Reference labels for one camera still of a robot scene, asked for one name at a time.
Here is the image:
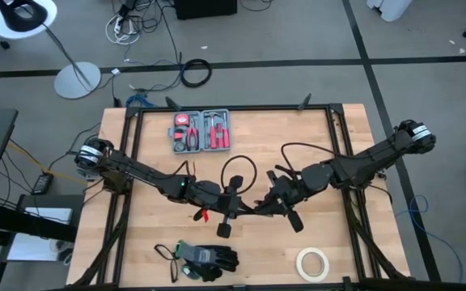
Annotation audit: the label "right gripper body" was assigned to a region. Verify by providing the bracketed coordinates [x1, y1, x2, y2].
[265, 169, 305, 234]

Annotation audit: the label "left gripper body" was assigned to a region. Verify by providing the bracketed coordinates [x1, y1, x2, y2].
[215, 175, 245, 238]

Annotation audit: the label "dark cord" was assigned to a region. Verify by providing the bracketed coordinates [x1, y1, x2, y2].
[219, 154, 258, 196]

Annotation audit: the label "black fabric bundle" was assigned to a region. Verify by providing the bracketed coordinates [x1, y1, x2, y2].
[176, 240, 240, 272]

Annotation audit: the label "white masking tape roll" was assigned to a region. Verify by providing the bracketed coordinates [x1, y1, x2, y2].
[295, 247, 331, 283]

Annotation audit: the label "small hammer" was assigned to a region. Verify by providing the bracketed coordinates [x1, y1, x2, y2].
[203, 112, 219, 150]

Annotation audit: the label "grey tool kit case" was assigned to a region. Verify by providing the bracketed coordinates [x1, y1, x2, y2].
[167, 108, 233, 155]

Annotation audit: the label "black glove with green cuff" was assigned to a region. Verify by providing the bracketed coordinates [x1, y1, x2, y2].
[181, 262, 224, 283]

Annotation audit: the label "white flat device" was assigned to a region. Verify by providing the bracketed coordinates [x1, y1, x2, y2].
[24, 207, 74, 226]

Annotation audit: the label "black power adapter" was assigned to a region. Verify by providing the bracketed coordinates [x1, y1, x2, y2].
[30, 172, 55, 196]

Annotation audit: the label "floor lamp with round base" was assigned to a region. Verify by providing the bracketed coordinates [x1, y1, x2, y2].
[0, 0, 102, 100]

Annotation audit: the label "black box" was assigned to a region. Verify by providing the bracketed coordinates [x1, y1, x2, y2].
[174, 0, 239, 21]

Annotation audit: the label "white power strip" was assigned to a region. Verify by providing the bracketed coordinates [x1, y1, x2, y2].
[105, 11, 142, 46]

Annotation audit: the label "white plastic object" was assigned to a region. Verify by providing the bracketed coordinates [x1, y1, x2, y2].
[366, 0, 414, 23]

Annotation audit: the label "red-handled pliers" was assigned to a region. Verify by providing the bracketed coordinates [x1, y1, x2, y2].
[185, 116, 201, 151]

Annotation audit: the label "thin black cable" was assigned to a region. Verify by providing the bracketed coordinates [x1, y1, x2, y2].
[154, 243, 180, 284]

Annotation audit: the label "black aluminium table frame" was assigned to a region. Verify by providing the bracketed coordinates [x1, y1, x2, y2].
[69, 103, 412, 291]

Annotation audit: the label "black angled frame brace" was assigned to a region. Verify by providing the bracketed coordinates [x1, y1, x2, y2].
[297, 92, 313, 112]
[163, 95, 184, 112]

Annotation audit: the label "blue floor cable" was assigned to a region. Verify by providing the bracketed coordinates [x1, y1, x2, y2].
[125, 93, 150, 108]
[394, 195, 465, 284]

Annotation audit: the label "coiled black floor cable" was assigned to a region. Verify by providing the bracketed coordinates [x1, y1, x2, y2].
[180, 58, 213, 89]

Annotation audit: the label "yellow cable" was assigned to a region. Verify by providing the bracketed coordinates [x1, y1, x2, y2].
[6, 141, 88, 186]

